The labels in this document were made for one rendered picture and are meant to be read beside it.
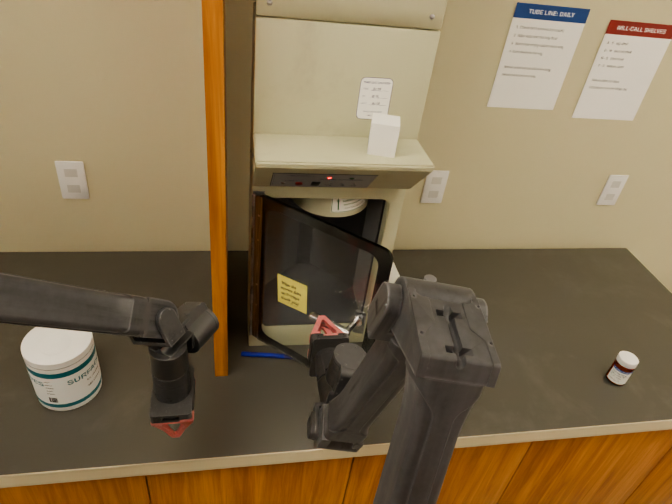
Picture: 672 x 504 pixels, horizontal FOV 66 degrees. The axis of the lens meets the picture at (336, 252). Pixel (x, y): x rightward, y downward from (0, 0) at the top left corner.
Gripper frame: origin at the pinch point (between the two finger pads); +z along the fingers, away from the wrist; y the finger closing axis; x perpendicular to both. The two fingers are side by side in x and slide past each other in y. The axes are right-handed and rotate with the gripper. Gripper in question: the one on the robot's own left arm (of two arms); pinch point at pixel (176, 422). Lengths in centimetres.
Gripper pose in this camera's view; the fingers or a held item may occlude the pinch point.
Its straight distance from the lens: 100.7
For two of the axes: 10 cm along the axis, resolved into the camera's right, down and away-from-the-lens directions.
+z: -1.1, 8.0, 5.9
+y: -1.7, -6.0, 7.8
